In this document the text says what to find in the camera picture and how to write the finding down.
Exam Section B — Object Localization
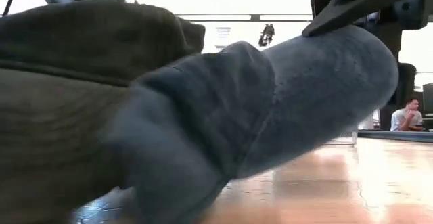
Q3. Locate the grey horizontal ceiling beam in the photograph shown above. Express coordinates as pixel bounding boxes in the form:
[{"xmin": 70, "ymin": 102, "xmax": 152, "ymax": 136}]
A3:
[{"xmin": 175, "ymin": 13, "xmax": 313, "ymax": 23}]

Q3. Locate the dark monitor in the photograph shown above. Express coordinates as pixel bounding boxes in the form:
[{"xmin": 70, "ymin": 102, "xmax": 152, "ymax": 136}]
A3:
[{"xmin": 421, "ymin": 82, "xmax": 433, "ymax": 119}]

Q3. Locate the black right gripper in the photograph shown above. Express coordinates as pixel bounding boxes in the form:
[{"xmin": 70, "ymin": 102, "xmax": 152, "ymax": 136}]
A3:
[{"xmin": 301, "ymin": 0, "xmax": 433, "ymax": 38}]

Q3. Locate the dark blue table edge rail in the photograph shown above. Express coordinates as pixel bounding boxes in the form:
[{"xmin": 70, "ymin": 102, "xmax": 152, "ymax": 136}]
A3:
[{"xmin": 357, "ymin": 129, "xmax": 433, "ymax": 144}]

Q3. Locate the person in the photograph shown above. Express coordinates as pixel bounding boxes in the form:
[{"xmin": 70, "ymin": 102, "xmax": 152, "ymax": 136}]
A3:
[{"xmin": 390, "ymin": 97, "xmax": 424, "ymax": 133}]

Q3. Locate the blue-grey knitted hat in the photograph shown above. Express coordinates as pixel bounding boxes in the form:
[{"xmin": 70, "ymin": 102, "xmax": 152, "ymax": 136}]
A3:
[{"xmin": 97, "ymin": 24, "xmax": 400, "ymax": 224}]

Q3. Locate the dark hanging ceiling fixture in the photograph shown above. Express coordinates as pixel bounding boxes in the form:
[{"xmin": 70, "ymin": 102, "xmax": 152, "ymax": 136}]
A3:
[{"xmin": 258, "ymin": 23, "xmax": 276, "ymax": 48}]

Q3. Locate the olive green knitted hat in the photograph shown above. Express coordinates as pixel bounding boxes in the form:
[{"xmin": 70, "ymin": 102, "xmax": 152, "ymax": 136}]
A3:
[{"xmin": 0, "ymin": 0, "xmax": 206, "ymax": 224}]

